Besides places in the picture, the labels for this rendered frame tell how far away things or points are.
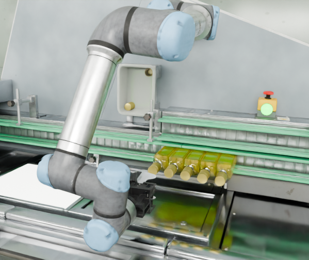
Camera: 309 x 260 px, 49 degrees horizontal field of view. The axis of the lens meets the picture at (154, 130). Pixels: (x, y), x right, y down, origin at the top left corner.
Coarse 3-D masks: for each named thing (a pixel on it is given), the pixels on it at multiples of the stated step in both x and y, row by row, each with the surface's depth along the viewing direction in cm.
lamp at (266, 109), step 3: (264, 105) 129; (267, 105) 129; (270, 105) 129; (261, 108) 130; (264, 108) 129; (267, 108) 129; (270, 108) 128; (264, 111) 129; (267, 111) 129; (270, 111) 129; (264, 114) 130; (267, 114) 129
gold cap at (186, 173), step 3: (186, 168) 114; (189, 168) 115; (183, 171) 112; (186, 171) 112; (189, 171) 113; (192, 171) 115; (183, 174) 112; (186, 174) 112; (189, 174) 112; (183, 177) 113; (186, 177) 112; (189, 177) 112; (186, 180) 112
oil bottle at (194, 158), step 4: (192, 152) 128; (196, 152) 128; (200, 152) 128; (204, 152) 129; (188, 156) 123; (192, 156) 123; (196, 156) 123; (200, 156) 124; (184, 160) 120; (188, 160) 119; (192, 160) 119; (196, 160) 119; (200, 160) 121; (184, 164) 119; (188, 164) 119; (192, 164) 118; (196, 164) 118; (196, 168) 118; (196, 172) 119
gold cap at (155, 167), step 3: (156, 162) 119; (153, 165) 117; (156, 165) 117; (159, 165) 119; (150, 168) 116; (153, 168) 115; (156, 168) 116; (159, 168) 118; (150, 171) 116; (153, 171) 116; (156, 171) 115
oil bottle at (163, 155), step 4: (164, 148) 132; (168, 148) 133; (172, 148) 133; (176, 148) 134; (160, 152) 127; (164, 152) 127; (168, 152) 127; (172, 152) 129; (156, 156) 123; (160, 156) 123; (164, 156) 123; (168, 156) 124; (156, 160) 122; (160, 160) 122; (164, 160) 122; (164, 164) 122; (164, 168) 122
